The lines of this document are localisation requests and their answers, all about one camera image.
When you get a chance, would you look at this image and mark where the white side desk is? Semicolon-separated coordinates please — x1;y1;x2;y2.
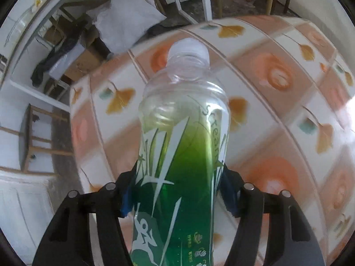
0;0;213;113

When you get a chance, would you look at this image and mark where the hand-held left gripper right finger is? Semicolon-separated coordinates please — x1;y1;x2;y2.
220;163;326;266

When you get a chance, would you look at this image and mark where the black cloth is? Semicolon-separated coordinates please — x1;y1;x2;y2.
30;21;89;88

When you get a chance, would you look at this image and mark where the white door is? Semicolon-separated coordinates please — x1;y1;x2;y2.
0;172;56;258

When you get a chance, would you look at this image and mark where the white woven sack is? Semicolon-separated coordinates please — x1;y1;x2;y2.
86;0;167;54

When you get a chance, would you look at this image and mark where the brown cardboard box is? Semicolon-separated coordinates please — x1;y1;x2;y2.
64;44;102;81
44;17;67;45

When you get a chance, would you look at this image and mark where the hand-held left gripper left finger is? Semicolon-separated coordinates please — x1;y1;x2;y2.
32;162;139;266

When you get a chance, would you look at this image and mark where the green label plastic bottle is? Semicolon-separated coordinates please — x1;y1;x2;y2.
130;38;231;266

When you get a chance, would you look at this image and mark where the ginkgo print tablecloth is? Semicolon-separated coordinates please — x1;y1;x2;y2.
69;15;355;266

